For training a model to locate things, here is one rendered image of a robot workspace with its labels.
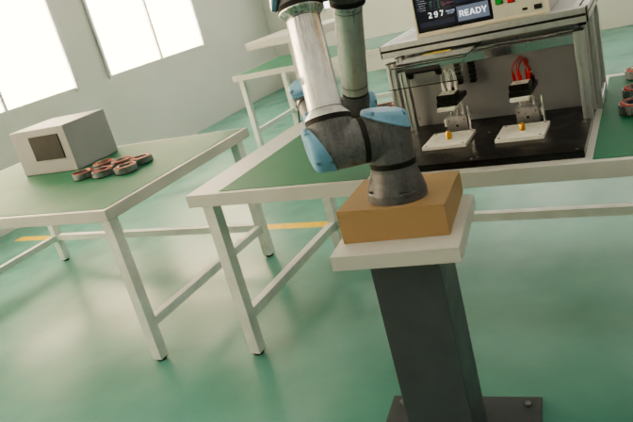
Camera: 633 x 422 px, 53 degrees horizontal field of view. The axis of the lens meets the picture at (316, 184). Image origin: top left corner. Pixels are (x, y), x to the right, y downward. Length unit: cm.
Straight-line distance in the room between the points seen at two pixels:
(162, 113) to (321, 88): 617
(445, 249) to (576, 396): 88
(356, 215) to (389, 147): 19
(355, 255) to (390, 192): 18
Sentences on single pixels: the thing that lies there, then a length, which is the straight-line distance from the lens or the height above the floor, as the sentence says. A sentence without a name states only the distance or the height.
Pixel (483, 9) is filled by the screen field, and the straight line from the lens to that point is 220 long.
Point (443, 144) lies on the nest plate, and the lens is 213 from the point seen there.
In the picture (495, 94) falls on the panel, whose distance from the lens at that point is 237.
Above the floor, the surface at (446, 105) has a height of 88.
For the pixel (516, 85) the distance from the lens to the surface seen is 214.
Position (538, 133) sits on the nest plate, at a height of 78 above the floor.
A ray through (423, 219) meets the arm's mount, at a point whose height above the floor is 80.
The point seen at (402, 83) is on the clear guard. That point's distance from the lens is 202.
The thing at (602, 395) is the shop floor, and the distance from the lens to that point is 221.
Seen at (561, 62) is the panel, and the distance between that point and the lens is 232.
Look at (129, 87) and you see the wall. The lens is 734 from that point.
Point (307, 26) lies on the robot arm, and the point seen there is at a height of 129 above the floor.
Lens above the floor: 138
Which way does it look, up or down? 17 degrees down
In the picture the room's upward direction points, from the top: 15 degrees counter-clockwise
